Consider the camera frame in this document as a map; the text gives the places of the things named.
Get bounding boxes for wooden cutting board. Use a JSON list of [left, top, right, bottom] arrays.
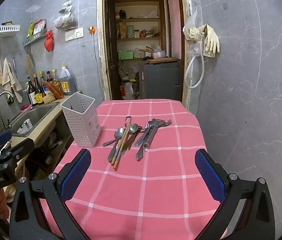
[[147, 57, 182, 64]]

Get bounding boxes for slim yellow-capped bottle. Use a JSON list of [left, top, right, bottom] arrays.
[[39, 71, 47, 95]]

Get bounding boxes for green box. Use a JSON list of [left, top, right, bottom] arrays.
[[118, 51, 134, 61]]

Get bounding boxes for white cord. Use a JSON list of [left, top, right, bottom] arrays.
[[94, 33, 102, 83]]

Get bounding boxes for red and white plastic bag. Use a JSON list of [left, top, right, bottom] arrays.
[[123, 82, 134, 100]]

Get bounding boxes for hanging tan cloth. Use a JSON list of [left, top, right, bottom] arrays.
[[25, 53, 35, 75]]

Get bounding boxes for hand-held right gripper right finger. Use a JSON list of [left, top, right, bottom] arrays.
[[195, 149, 276, 240]]

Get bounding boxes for cream rubber glove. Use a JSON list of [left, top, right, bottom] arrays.
[[203, 23, 220, 58], [186, 26, 206, 41]]

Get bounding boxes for steel fork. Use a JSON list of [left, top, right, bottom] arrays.
[[134, 119, 172, 147]]

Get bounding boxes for white wall basket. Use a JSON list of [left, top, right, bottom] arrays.
[[0, 24, 21, 39]]

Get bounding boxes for pink plaid tablecloth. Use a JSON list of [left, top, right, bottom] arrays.
[[39, 99, 228, 240]]

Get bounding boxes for clear yellow-capped bottle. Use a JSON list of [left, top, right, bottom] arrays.
[[52, 69, 60, 87]]

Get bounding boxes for white cup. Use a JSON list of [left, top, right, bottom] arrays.
[[17, 121, 33, 134]]

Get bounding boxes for pink pot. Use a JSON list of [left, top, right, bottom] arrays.
[[139, 47, 167, 59]]

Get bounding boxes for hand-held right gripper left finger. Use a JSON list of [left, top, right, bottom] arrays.
[[9, 149, 91, 240]]

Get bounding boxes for brown packet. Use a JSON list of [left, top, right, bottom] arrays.
[[43, 81, 64, 100]]

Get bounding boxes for grey refrigerator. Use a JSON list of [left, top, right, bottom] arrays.
[[144, 60, 183, 100]]

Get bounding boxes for wooden chopstick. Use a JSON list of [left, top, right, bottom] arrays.
[[110, 122, 131, 167], [113, 124, 133, 170]]

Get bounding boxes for white perforated utensil basket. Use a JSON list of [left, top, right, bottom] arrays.
[[60, 92, 101, 148]]

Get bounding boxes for clear bag of dried goods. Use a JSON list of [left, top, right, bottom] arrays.
[[53, 0, 78, 30]]

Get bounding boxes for dark sauce bottle yellow label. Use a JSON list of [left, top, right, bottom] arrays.
[[33, 74, 45, 105]]

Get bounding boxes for metal wall rack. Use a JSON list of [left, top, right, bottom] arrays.
[[22, 29, 48, 47]]

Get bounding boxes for steel kitchen sink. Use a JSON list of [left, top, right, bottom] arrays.
[[10, 104, 54, 137]]

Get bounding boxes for white hose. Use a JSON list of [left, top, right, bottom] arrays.
[[184, 40, 206, 89]]

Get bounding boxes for steel faucet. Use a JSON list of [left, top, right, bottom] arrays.
[[0, 91, 15, 130]]

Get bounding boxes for beige hanging towel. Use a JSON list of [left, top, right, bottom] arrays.
[[2, 57, 23, 103]]

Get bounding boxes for steel table knife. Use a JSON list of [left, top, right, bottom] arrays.
[[135, 130, 152, 161], [107, 140, 126, 163]]

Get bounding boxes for wooden shelf unit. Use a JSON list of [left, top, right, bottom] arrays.
[[114, 0, 167, 61]]

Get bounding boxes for seasoning packets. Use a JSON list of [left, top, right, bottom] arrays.
[[28, 19, 47, 37]]

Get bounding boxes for large dark oil jug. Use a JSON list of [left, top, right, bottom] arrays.
[[60, 66, 77, 96]]

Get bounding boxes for steel peeler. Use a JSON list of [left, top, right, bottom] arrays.
[[143, 118, 166, 152]]

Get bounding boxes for door frame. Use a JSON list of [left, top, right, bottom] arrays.
[[96, 0, 192, 107]]

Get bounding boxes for beige kitchen counter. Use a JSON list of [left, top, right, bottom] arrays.
[[8, 90, 83, 146]]

